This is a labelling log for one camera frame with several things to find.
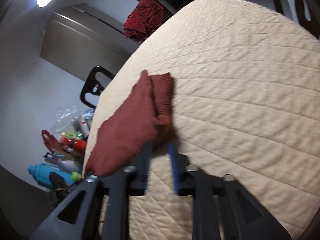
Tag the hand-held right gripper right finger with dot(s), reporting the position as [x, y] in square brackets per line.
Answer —
[173, 170]

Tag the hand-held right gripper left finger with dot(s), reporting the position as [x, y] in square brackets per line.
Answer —
[147, 165]

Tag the rust brown knit sweater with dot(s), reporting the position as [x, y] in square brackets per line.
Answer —
[130, 120]

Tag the red reindeer bottle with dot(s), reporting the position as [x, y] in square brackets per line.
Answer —
[80, 145]

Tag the green round container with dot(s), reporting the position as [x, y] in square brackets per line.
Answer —
[76, 176]

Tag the white box with red mark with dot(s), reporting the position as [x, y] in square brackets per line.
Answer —
[82, 126]

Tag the clear plastic bag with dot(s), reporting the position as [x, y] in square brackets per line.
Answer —
[62, 120]

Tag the black chair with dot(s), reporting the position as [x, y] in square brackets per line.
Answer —
[297, 0]
[86, 90]

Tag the light blue bottle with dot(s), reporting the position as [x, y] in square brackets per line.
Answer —
[42, 173]

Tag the beige quilted table cover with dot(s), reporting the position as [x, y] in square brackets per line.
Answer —
[237, 80]

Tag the grey tall cabinet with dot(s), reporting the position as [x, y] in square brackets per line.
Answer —
[82, 45]

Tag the red plaid cloth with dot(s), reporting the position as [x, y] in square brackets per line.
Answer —
[143, 17]

